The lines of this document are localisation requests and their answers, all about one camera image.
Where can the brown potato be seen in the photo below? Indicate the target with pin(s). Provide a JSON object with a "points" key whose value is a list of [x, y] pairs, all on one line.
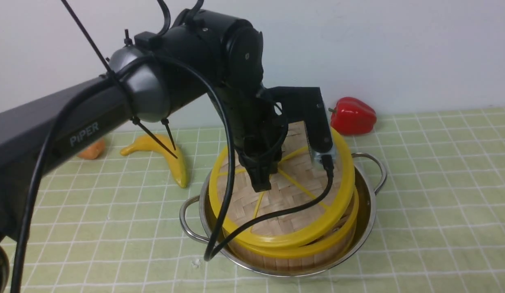
{"points": [[93, 151]]}

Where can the stainless steel pot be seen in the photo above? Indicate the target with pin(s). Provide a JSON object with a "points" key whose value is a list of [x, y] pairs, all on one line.
{"points": [[365, 221]]}

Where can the woven bamboo steamer lid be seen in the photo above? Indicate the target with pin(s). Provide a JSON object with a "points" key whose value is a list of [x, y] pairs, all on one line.
{"points": [[297, 181]]}

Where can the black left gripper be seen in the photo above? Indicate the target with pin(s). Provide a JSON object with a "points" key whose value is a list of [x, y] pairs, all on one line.
{"points": [[254, 129]]}

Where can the yellow banana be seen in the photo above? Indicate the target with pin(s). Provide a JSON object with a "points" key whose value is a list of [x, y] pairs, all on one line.
{"points": [[169, 149]]}

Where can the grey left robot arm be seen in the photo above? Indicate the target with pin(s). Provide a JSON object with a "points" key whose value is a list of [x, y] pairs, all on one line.
{"points": [[150, 78]]}

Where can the red bell pepper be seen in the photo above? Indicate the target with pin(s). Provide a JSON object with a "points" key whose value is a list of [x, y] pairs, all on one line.
{"points": [[352, 117]]}

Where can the green checkered table mat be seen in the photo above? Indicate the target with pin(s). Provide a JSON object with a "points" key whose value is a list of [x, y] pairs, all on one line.
{"points": [[111, 225]]}

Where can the bamboo steamer basket yellow rim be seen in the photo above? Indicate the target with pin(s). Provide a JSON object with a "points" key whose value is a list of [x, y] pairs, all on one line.
{"points": [[333, 244]]}

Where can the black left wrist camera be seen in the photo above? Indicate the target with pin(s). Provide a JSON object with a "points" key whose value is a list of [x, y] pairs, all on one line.
{"points": [[305, 104]]}

